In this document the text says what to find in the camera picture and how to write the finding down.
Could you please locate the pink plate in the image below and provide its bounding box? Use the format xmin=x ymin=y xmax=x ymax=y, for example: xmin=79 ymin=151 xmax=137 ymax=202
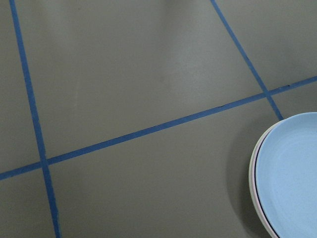
xmin=252 ymin=122 xmax=278 ymax=238

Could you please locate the cream plate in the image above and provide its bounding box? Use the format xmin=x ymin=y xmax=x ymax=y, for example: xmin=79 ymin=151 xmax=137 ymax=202
xmin=248 ymin=123 xmax=273 ymax=236

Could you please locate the blue plate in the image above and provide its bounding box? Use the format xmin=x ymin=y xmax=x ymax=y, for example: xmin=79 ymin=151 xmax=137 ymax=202
xmin=255 ymin=112 xmax=317 ymax=238

